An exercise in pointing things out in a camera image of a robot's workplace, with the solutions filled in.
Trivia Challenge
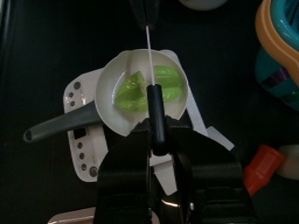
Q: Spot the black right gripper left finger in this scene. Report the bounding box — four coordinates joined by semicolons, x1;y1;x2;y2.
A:
92;117;154;224

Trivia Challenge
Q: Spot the black handled white blade knife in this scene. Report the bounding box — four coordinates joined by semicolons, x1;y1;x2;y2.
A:
144;24;171;157

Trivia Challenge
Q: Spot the metal cup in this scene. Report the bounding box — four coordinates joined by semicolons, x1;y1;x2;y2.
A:
179;0;230;11

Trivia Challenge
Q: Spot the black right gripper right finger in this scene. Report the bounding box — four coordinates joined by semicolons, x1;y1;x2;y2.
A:
167;116;258;224

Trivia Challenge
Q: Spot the red and white toy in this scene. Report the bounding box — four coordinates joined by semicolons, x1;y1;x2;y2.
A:
243;143;299;197

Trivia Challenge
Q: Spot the pink tray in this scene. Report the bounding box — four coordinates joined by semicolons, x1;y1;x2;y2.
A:
45;206;162;224

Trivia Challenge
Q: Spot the green lime slice toy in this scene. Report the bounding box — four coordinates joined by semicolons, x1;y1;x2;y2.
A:
152;65;186;103
114;70;150;112

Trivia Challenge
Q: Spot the white kitchen scale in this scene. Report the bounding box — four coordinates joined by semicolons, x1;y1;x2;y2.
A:
62;49;210;183

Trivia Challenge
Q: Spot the teal basket with orange rim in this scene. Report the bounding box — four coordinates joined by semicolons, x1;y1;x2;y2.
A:
255;0;299;112

